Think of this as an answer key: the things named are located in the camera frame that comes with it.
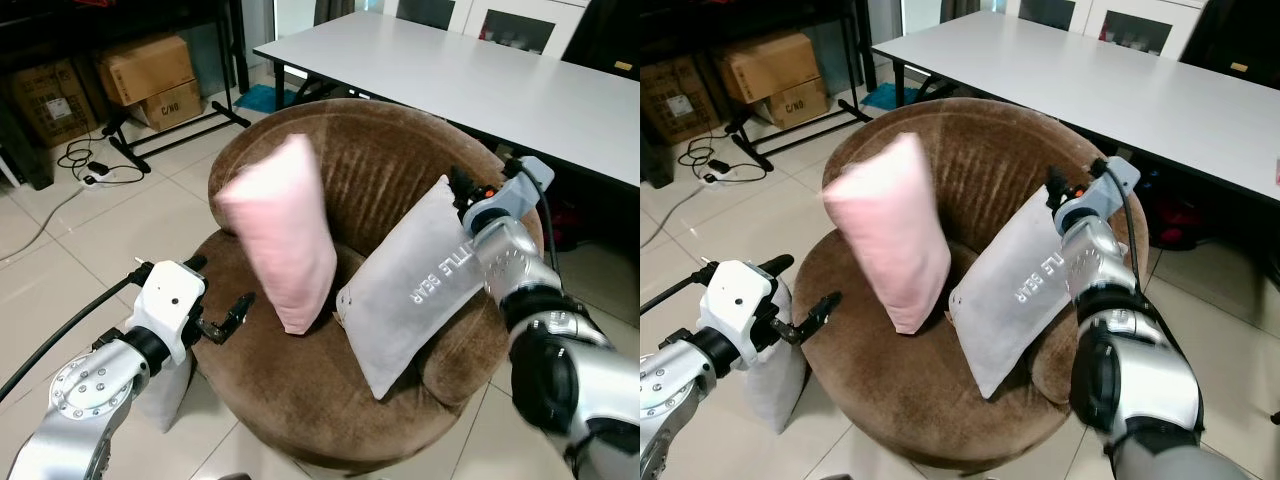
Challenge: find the pink pillow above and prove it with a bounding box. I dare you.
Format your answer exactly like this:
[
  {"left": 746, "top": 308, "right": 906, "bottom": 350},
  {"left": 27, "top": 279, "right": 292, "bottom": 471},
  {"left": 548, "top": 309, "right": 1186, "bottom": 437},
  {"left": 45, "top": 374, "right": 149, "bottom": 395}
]
[
  {"left": 822, "top": 132, "right": 953, "bottom": 336},
  {"left": 215, "top": 132, "right": 339, "bottom": 336}
]

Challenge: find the grey pillow with white lettering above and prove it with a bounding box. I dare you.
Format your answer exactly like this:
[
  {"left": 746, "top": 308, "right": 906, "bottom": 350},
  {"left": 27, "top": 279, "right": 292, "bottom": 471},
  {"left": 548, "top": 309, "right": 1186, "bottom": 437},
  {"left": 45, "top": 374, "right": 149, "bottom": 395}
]
[
  {"left": 335, "top": 175, "right": 501, "bottom": 401},
  {"left": 947, "top": 185, "right": 1091, "bottom": 401}
]

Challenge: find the brown round velvet sofa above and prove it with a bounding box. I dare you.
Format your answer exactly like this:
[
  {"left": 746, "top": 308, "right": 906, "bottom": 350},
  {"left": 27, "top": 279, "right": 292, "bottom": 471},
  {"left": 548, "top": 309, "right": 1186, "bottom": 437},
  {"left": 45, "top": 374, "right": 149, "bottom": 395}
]
[
  {"left": 190, "top": 98, "right": 561, "bottom": 471},
  {"left": 795, "top": 98, "right": 1151, "bottom": 473}
]

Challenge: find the plain grey pillow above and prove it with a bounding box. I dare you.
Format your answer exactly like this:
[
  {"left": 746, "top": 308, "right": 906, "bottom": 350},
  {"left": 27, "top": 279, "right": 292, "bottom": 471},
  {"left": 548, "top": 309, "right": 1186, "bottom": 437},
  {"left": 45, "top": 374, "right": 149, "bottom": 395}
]
[
  {"left": 135, "top": 350, "right": 196, "bottom": 433},
  {"left": 745, "top": 335, "right": 809, "bottom": 436}
]

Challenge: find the blue floor mat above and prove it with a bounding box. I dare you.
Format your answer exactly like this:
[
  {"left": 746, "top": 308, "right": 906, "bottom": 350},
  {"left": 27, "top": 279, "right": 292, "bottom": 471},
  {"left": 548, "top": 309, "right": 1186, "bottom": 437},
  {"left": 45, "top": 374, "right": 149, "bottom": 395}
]
[
  {"left": 862, "top": 82, "right": 921, "bottom": 111},
  {"left": 235, "top": 83, "right": 301, "bottom": 111}
]

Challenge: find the long white table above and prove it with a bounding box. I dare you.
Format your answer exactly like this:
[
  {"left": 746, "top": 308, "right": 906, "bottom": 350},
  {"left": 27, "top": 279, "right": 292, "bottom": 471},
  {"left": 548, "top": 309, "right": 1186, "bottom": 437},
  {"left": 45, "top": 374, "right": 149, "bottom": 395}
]
[
  {"left": 253, "top": 10, "right": 641, "bottom": 186},
  {"left": 872, "top": 10, "right": 1280, "bottom": 201}
]

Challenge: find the small brown cardboard box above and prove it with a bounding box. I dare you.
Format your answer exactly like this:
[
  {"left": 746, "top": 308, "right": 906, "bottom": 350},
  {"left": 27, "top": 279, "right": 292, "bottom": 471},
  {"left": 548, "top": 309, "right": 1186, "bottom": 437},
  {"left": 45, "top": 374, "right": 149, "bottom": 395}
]
[
  {"left": 755, "top": 78, "right": 831, "bottom": 129},
  {"left": 130, "top": 80, "right": 206, "bottom": 133}
]

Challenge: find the white cabinet with glass doors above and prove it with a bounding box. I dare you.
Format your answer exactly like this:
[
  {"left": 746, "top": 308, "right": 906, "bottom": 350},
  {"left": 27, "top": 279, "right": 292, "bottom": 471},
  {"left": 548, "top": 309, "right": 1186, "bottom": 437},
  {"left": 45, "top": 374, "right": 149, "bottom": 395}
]
[
  {"left": 385, "top": 0, "right": 591, "bottom": 56},
  {"left": 1005, "top": 0, "right": 1211, "bottom": 59}
]

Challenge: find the cardboard box with white label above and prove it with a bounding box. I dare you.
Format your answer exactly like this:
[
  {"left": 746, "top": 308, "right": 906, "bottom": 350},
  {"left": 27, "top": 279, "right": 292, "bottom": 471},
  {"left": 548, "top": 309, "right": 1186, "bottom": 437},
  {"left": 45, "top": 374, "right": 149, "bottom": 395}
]
[
  {"left": 10, "top": 60, "right": 96, "bottom": 149},
  {"left": 640, "top": 57, "right": 723, "bottom": 146}
]

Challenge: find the black furniture piece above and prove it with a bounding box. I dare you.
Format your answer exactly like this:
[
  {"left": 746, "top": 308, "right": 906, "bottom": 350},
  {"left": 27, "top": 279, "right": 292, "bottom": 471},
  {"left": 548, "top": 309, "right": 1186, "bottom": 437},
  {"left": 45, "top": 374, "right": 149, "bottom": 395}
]
[
  {"left": 565, "top": 0, "right": 641, "bottom": 81},
  {"left": 1180, "top": 0, "right": 1280, "bottom": 91}
]

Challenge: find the black metal rack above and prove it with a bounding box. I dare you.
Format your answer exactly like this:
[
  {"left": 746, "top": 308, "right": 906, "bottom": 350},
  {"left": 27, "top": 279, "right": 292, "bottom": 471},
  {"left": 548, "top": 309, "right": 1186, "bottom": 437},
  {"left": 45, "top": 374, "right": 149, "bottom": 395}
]
[
  {"left": 640, "top": 0, "right": 876, "bottom": 191},
  {"left": 0, "top": 0, "right": 251, "bottom": 191}
]

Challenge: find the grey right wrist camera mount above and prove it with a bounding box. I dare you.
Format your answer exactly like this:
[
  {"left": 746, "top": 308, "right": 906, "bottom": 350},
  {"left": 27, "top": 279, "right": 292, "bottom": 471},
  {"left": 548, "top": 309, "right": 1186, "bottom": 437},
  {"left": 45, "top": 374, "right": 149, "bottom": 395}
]
[
  {"left": 1055, "top": 157, "right": 1141, "bottom": 236},
  {"left": 462, "top": 155, "right": 556, "bottom": 236}
]

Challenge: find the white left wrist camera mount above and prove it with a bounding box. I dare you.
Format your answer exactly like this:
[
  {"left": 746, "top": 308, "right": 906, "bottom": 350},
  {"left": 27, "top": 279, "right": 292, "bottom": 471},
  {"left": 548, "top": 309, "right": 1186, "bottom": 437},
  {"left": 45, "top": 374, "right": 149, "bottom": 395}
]
[
  {"left": 128, "top": 260, "right": 208, "bottom": 366},
  {"left": 698, "top": 260, "right": 776, "bottom": 371}
]

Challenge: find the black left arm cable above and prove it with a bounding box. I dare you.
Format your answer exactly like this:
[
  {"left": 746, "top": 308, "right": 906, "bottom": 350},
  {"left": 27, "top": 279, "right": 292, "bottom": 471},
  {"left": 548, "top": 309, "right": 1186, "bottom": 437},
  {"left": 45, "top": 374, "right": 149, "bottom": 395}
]
[
  {"left": 0, "top": 262, "right": 151, "bottom": 401},
  {"left": 640, "top": 262, "right": 716, "bottom": 316}
]

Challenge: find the white power cord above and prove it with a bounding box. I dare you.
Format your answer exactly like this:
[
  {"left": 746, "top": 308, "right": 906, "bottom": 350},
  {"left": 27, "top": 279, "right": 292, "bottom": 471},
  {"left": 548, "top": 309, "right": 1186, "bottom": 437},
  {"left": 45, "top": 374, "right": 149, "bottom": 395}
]
[
  {"left": 0, "top": 185, "right": 86, "bottom": 263},
  {"left": 640, "top": 185, "right": 706, "bottom": 251}
]

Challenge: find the black floor cable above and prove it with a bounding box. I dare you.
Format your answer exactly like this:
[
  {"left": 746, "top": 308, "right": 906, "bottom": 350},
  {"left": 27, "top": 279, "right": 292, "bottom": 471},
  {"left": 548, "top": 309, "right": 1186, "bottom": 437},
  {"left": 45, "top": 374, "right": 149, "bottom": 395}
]
[
  {"left": 680, "top": 135, "right": 769, "bottom": 184},
  {"left": 55, "top": 135, "right": 131, "bottom": 186}
]

